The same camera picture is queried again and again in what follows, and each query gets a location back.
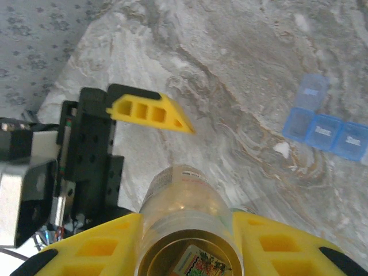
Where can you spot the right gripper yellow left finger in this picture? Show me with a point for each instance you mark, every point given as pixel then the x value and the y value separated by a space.
pixel 95 250

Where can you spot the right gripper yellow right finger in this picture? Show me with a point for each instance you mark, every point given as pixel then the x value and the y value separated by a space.
pixel 287 253

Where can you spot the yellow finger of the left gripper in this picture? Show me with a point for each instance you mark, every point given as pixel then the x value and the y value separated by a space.
pixel 169 112

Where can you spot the clear glass pill bottle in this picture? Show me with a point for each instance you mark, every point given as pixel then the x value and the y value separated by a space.
pixel 187 201

